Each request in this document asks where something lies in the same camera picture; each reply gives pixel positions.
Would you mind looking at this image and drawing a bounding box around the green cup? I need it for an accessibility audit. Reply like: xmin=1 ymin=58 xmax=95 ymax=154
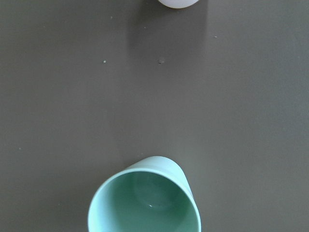
xmin=87 ymin=156 xmax=202 ymax=232

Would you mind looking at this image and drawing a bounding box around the pink cup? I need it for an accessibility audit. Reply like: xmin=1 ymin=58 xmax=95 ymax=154
xmin=158 ymin=0 xmax=198 ymax=9

